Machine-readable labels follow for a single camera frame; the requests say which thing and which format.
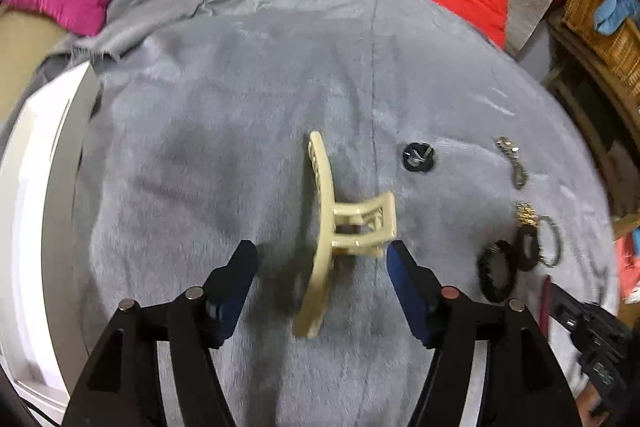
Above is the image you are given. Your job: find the black beaded bracelet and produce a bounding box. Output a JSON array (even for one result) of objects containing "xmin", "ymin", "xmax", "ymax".
[{"xmin": 476, "ymin": 239, "xmax": 520, "ymax": 305}]

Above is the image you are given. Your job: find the cream plastic hair claw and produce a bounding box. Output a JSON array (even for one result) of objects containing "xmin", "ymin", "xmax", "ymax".
[{"xmin": 292, "ymin": 131, "xmax": 397, "ymax": 338}]

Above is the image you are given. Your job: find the silver metal bangle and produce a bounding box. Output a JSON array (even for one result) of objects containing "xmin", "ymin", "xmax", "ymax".
[{"xmin": 537, "ymin": 216, "xmax": 564, "ymax": 268}]

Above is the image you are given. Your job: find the gold cluster brooch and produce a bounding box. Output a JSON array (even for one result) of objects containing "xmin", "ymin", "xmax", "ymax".
[{"xmin": 516, "ymin": 202, "xmax": 539, "ymax": 229}]

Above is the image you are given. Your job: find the small black hair tie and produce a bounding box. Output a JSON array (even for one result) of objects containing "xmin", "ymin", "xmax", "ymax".
[{"xmin": 400, "ymin": 141, "xmax": 436, "ymax": 174}]

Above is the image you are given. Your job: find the gold face metal wristwatch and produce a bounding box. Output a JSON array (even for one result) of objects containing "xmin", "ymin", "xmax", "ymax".
[{"xmin": 496, "ymin": 136, "xmax": 528, "ymax": 190}]

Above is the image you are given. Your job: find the dark red hair elastic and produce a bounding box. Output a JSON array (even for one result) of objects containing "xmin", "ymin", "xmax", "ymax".
[{"xmin": 538, "ymin": 275, "xmax": 552, "ymax": 339}]

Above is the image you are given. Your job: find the white organizer box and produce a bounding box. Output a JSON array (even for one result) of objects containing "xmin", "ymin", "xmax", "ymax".
[{"xmin": 1, "ymin": 62, "xmax": 101, "ymax": 425}]

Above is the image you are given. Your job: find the wooden shelf table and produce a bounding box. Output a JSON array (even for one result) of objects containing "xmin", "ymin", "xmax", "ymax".
[{"xmin": 544, "ymin": 11, "xmax": 639, "ymax": 221}]

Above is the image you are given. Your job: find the wicker basket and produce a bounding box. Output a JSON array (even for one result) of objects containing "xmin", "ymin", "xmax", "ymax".
[{"xmin": 562, "ymin": 0, "xmax": 640, "ymax": 104}]

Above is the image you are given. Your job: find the beige leather sofa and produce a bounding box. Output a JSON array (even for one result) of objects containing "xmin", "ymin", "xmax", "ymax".
[{"xmin": 0, "ymin": 6, "xmax": 67, "ymax": 124}]

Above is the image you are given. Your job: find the blue cloth in basket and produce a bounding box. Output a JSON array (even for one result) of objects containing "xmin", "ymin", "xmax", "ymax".
[{"xmin": 593, "ymin": 0, "xmax": 639, "ymax": 36}]

